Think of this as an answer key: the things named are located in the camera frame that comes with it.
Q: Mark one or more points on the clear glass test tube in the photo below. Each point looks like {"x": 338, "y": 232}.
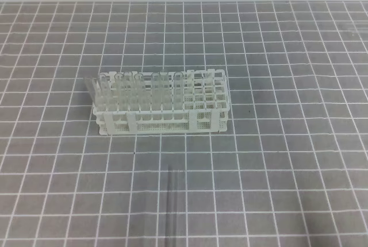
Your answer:
{"x": 171, "y": 218}

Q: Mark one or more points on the white plastic test tube rack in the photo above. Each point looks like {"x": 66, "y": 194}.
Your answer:
{"x": 200, "y": 103}

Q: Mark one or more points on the leaning clear test tube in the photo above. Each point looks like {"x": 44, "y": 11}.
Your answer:
{"x": 92, "y": 88}

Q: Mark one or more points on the grey grid tablecloth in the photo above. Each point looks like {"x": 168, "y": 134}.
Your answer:
{"x": 291, "y": 169}

